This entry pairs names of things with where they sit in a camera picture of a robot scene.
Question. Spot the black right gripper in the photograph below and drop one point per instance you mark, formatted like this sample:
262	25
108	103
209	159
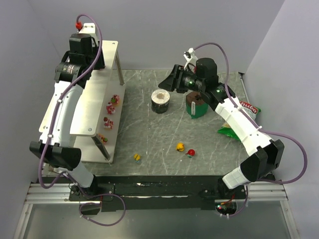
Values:
178	78

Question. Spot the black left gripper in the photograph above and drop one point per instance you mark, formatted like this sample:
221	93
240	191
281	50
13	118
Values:
100	62

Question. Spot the pink donut toy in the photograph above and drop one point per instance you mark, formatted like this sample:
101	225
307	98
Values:
115	100

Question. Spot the strawberry cake toy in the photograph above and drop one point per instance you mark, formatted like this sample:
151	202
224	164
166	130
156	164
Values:
107	123

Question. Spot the yellow duck toy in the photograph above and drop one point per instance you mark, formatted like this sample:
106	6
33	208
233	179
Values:
180	147

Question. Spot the yellow pink lion toy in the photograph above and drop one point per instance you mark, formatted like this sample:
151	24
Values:
103	138

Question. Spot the yellow bee toy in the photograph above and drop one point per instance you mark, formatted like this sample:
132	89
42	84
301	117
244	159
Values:
137	157

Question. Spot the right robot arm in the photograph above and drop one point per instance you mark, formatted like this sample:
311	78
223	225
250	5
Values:
264	154

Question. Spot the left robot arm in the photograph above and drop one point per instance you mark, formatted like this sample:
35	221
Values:
55	146

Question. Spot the white two-tier shelf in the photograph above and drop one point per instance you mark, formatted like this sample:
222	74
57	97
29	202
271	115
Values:
87	121

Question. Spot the black and white tape roll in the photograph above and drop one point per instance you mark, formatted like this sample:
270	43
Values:
160	101

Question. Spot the brown and green cup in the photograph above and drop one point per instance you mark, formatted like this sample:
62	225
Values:
195	105

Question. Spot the green chips bag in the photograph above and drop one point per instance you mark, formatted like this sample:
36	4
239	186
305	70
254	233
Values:
236	124

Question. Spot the brown snack bar wrapper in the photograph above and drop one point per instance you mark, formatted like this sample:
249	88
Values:
53	169

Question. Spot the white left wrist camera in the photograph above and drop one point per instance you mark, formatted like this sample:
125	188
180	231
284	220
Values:
88	28

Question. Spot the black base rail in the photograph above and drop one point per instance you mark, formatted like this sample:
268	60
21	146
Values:
158	192

